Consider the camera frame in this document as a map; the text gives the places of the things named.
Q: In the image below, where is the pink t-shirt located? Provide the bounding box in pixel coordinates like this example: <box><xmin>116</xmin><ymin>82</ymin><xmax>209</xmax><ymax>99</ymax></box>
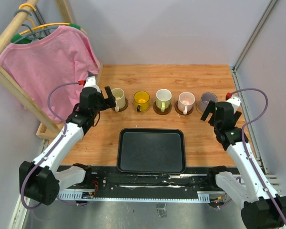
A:
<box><xmin>0</xmin><ymin>25</ymin><xmax>101</xmax><ymax>124</ymax></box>

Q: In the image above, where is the yellow clothes hanger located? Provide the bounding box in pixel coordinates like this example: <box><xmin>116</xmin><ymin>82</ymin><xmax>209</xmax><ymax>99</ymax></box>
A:
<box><xmin>20</xmin><ymin>0</ymin><xmax>88</xmax><ymax>35</ymax></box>

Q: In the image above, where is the brown wooden coaster right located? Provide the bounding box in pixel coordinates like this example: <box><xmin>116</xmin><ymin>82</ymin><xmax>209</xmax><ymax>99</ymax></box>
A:
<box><xmin>174</xmin><ymin>100</ymin><xmax>194</xmax><ymax>115</ymax></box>

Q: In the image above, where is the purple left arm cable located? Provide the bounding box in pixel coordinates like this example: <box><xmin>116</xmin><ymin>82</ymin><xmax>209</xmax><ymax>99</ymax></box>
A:
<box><xmin>20</xmin><ymin>81</ymin><xmax>93</xmax><ymax>210</ymax></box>

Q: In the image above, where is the brown wooden coaster middle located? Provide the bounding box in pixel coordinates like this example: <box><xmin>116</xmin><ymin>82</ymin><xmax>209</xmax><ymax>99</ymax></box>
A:
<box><xmin>153</xmin><ymin>102</ymin><xmax>172</xmax><ymax>115</ymax></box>

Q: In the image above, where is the grey clothes hanger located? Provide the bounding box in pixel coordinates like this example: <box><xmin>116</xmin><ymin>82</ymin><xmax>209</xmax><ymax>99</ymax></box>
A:
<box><xmin>10</xmin><ymin>4</ymin><xmax>60</xmax><ymax>45</ymax></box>

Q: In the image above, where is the white ceramic mug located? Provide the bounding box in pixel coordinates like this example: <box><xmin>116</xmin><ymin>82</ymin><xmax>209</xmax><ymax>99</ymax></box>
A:
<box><xmin>156</xmin><ymin>89</ymin><xmax>172</xmax><ymax>112</ymax></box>

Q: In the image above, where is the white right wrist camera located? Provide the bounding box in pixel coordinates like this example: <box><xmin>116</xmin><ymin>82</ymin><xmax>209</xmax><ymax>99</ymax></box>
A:
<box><xmin>225</xmin><ymin>93</ymin><xmax>241</xmax><ymax>114</ymax></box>

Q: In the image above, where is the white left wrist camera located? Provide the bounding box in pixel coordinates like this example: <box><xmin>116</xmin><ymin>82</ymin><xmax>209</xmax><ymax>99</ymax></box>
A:
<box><xmin>78</xmin><ymin>76</ymin><xmax>101</xmax><ymax>92</ymax></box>

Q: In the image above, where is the woven rattan coaster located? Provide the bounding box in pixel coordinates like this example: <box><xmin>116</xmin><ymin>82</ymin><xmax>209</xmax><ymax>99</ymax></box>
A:
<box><xmin>196</xmin><ymin>104</ymin><xmax>207</xmax><ymax>114</ymax></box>
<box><xmin>133</xmin><ymin>101</ymin><xmax>150</xmax><ymax>113</ymax></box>

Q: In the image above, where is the pink ceramic mug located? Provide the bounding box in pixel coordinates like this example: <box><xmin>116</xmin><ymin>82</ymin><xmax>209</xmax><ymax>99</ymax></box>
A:
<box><xmin>177</xmin><ymin>92</ymin><xmax>195</xmax><ymax>115</ymax></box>

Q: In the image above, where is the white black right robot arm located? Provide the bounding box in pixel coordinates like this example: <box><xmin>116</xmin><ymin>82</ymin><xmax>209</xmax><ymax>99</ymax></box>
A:
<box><xmin>201</xmin><ymin>97</ymin><xmax>286</xmax><ymax>229</ymax></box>

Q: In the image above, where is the brown wooden coaster left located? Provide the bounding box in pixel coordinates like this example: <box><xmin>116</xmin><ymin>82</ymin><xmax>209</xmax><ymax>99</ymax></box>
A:
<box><xmin>111</xmin><ymin>98</ymin><xmax>129</xmax><ymax>112</ymax></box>

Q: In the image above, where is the cream ceramic mug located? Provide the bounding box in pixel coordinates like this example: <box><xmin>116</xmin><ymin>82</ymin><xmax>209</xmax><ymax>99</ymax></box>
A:
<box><xmin>112</xmin><ymin>88</ymin><xmax>125</xmax><ymax>111</ymax></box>

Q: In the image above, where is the yellow transparent cup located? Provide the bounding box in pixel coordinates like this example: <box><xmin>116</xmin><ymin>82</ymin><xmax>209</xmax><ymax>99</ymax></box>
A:
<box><xmin>133</xmin><ymin>91</ymin><xmax>150</xmax><ymax>104</ymax></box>

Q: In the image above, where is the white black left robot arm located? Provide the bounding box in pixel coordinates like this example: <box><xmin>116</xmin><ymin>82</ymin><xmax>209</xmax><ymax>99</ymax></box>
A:
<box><xmin>19</xmin><ymin>86</ymin><xmax>116</xmax><ymax>210</ymax></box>

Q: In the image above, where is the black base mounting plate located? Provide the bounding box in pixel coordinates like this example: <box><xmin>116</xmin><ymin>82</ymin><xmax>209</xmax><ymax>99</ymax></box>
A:
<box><xmin>59</xmin><ymin>166</ymin><xmax>224</xmax><ymax>202</ymax></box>

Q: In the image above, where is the woven rattan coaster right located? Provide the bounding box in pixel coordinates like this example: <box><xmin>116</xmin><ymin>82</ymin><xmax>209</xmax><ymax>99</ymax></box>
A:
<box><xmin>196</xmin><ymin>104</ymin><xmax>207</xmax><ymax>114</ymax></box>

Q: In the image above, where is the aluminium frame rail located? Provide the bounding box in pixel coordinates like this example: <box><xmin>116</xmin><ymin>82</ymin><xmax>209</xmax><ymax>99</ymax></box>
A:
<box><xmin>21</xmin><ymin>174</ymin><xmax>283</xmax><ymax>203</ymax></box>

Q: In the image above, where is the woven rattan coaster left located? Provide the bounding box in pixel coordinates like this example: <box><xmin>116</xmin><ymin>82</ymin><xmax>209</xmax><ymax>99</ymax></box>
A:
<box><xmin>133</xmin><ymin>101</ymin><xmax>150</xmax><ymax>113</ymax></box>

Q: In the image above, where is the black plastic tray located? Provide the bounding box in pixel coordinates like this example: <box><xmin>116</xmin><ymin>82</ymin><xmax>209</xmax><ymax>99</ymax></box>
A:
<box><xmin>117</xmin><ymin>128</ymin><xmax>186</xmax><ymax>174</ymax></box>

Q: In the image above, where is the purple transparent cup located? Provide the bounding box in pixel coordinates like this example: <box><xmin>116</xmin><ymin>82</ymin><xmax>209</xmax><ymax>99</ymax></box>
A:
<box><xmin>198</xmin><ymin>92</ymin><xmax>218</xmax><ymax>113</ymax></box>

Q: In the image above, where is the brown wooden coaster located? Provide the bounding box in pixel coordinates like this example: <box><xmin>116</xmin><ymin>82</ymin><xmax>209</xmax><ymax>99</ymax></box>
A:
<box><xmin>174</xmin><ymin>100</ymin><xmax>194</xmax><ymax>115</ymax></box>
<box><xmin>153</xmin><ymin>102</ymin><xmax>172</xmax><ymax>115</ymax></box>
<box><xmin>111</xmin><ymin>98</ymin><xmax>129</xmax><ymax>112</ymax></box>

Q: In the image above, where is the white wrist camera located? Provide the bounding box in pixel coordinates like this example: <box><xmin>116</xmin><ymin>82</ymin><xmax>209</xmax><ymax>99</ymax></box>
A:
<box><xmin>78</xmin><ymin>76</ymin><xmax>101</xmax><ymax>92</ymax></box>
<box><xmin>225</xmin><ymin>93</ymin><xmax>241</xmax><ymax>114</ymax></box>

